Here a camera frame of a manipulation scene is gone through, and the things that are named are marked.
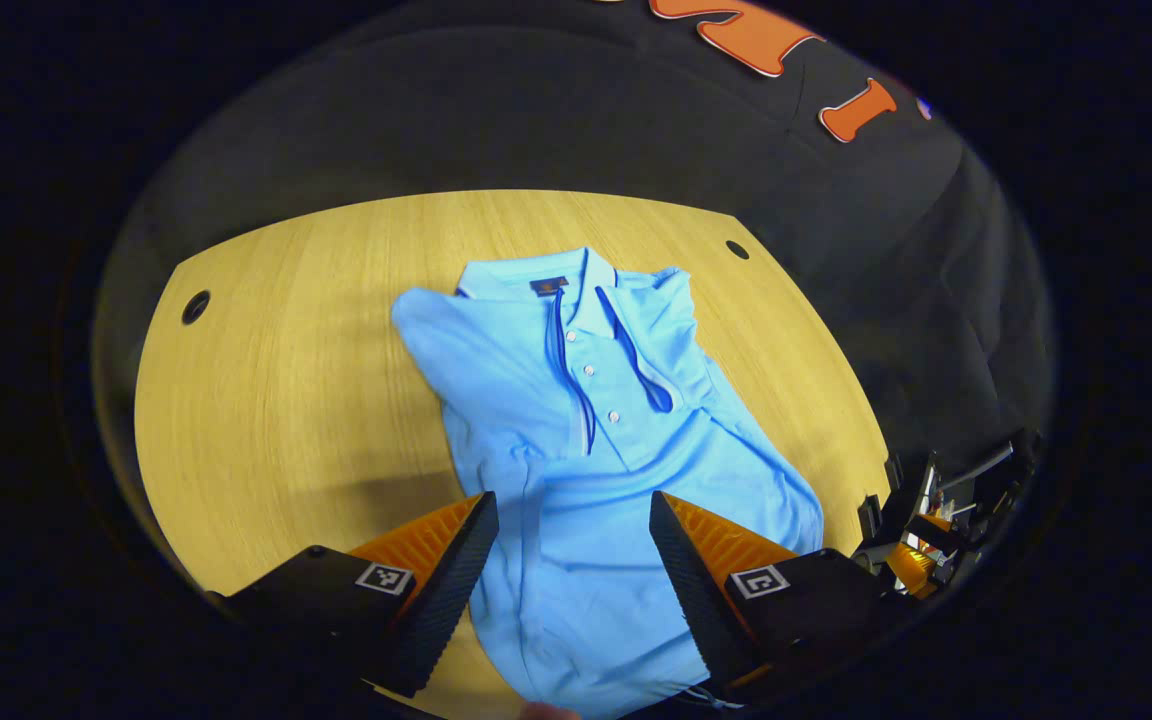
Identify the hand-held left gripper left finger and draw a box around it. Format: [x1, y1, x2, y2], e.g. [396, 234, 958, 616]
[206, 491, 500, 699]

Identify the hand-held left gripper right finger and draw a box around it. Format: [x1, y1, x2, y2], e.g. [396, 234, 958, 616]
[648, 489, 888, 698]

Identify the black backdrop cloth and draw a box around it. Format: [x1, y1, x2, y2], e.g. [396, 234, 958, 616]
[91, 0, 1055, 561]

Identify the light blue T-shirt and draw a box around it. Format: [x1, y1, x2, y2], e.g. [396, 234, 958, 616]
[391, 247, 825, 720]

